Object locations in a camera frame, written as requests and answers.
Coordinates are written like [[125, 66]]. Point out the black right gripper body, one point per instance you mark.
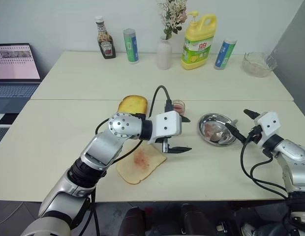
[[254, 137]]

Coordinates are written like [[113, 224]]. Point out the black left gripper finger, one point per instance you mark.
[[185, 119], [179, 149]]

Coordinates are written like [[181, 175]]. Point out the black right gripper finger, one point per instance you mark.
[[251, 114], [234, 131]]

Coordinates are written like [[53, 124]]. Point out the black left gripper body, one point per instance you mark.
[[165, 145]]

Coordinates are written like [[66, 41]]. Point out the white bread slice with jam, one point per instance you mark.
[[142, 167]]

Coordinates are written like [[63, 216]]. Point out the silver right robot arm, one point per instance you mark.
[[290, 152]]

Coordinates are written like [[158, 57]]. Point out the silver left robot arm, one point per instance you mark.
[[98, 150]]

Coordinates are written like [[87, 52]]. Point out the glass jam jar red label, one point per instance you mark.
[[179, 107]]

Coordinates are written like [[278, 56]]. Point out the toasted brown bread slice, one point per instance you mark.
[[132, 103]]

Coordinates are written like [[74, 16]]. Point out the round stainless steel plate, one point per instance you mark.
[[211, 123]]

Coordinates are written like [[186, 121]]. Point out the clear glass bowl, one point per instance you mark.
[[259, 65]]

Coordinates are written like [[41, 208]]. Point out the blue white cylindrical can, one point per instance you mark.
[[223, 54]]

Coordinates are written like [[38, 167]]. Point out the white ceramic vase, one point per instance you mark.
[[164, 55]]

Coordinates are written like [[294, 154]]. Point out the yellow dish soap pump bottle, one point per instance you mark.
[[196, 44]]

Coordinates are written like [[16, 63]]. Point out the green blue cylindrical can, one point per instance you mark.
[[131, 46]]

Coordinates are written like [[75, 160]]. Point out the dried flower bouquet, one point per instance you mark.
[[172, 14]]

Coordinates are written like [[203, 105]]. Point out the ketchup bottle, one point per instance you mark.
[[106, 44]]

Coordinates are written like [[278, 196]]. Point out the open grey laptop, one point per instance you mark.
[[14, 93]]

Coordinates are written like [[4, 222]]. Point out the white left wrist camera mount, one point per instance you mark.
[[167, 123]]

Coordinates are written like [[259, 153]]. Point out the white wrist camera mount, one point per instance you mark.
[[167, 123], [270, 125]]

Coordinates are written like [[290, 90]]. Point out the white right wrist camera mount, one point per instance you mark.
[[270, 125]]

